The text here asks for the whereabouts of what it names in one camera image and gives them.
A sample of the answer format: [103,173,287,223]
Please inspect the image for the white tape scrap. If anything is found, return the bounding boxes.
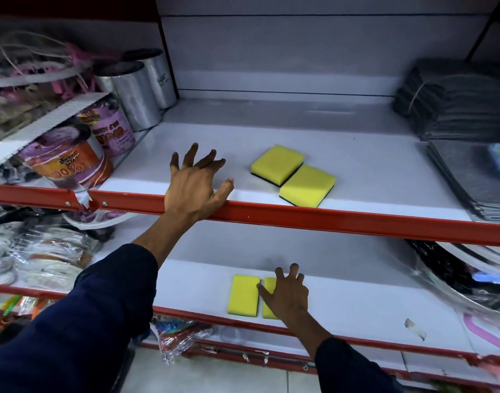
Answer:
[404,318,427,341]

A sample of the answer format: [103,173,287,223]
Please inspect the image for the person's left hand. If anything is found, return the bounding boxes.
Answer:
[164,143,235,222]

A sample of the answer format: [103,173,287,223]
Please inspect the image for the pile of plastic-wrapped packets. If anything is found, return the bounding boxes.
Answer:
[0,204,113,288]

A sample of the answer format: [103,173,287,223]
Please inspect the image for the white shelf with red edge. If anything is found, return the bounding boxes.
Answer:
[151,258,500,367]
[0,281,72,302]
[0,183,77,212]
[88,98,500,248]

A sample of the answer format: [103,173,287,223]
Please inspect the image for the silver foil tape roll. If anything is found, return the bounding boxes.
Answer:
[93,61,163,133]
[123,48,178,110]

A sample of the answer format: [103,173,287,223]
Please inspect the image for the person's right hand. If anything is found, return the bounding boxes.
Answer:
[257,264,310,320]

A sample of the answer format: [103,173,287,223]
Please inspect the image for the yellow scrub sponge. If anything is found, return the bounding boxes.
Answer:
[250,144,305,187]
[227,275,261,316]
[279,165,337,209]
[262,277,282,320]

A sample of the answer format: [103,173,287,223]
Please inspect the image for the pink plastic item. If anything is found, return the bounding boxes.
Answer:
[463,312,500,351]

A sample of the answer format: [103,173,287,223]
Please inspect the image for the black round trays in plastic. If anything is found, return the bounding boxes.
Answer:
[405,239,500,316]

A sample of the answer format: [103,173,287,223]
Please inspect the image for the stack of silver sheets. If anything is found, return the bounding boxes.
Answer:
[426,140,500,222]

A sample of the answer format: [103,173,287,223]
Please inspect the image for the person's right forearm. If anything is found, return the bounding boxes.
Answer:
[280,309,403,393]

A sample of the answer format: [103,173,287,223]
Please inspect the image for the stack of grey cloths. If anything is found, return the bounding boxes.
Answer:
[393,58,500,142]

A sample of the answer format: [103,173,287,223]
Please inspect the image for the clear bag of pink items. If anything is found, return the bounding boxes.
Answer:
[0,30,96,148]

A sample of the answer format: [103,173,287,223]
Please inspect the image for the purple and orange printed can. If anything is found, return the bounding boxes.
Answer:
[17,122,114,191]

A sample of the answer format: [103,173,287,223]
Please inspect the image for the person's left forearm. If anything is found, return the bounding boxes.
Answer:
[0,209,211,393]

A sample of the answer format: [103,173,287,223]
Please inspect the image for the black shelf upright post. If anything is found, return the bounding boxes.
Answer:
[153,0,180,99]

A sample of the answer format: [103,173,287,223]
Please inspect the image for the clear crinkled plastic packet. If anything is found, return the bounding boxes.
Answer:
[151,316,214,366]

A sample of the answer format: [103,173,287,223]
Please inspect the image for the colourful small packets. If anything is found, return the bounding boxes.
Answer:
[0,294,51,324]

